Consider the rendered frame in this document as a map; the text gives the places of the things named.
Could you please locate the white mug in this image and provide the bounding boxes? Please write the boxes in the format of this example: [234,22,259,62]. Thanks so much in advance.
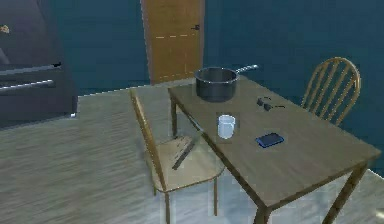
[217,114,237,140]

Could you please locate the dark grey pot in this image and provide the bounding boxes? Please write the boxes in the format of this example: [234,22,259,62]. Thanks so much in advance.
[194,64,260,103]

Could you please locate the brown wooden chair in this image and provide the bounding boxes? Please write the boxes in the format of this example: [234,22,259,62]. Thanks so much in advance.
[300,56,362,127]
[129,87,226,224]

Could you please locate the brown wooden door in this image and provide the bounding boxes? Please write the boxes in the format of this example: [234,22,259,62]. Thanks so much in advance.
[140,0,206,85]

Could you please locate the black sunglasses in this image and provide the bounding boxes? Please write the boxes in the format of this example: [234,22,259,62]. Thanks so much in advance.
[256,96,286,112]

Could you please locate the blue phone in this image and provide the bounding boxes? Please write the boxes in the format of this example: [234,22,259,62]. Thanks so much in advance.
[255,132,285,149]

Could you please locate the brown wooden table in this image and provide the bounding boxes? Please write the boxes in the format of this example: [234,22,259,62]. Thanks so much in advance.
[167,75,382,224]

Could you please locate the dark grey fridge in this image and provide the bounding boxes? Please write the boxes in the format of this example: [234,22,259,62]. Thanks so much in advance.
[0,0,79,129]

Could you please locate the grey fridge handle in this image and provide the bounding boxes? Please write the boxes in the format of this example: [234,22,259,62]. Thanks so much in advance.
[0,61,63,76]
[0,79,55,93]

